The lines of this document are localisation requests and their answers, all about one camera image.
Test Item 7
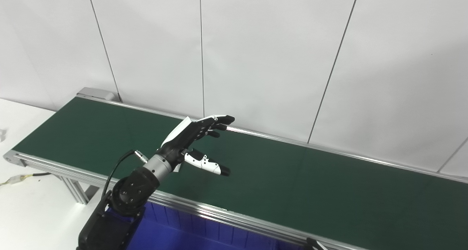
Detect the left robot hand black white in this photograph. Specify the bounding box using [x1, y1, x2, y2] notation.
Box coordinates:
[156, 115, 235, 177]

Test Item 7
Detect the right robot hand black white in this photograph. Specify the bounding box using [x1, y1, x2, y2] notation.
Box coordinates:
[306, 237, 328, 250]

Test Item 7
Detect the grey conveyor end housing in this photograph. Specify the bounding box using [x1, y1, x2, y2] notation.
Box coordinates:
[77, 87, 121, 102]

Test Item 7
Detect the blue plastic bin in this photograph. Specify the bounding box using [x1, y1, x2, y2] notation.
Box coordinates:
[126, 202, 307, 250]

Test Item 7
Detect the aluminium conveyor leg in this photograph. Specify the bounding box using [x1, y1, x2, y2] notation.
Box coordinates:
[55, 173, 103, 205]

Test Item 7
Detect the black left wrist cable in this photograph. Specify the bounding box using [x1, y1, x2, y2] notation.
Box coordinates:
[102, 149, 148, 207]

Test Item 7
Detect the green conveyor belt aluminium frame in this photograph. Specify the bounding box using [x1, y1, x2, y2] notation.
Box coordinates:
[3, 96, 468, 250]

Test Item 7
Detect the yellow tipped floor cable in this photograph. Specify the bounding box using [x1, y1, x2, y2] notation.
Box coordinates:
[0, 172, 52, 187]

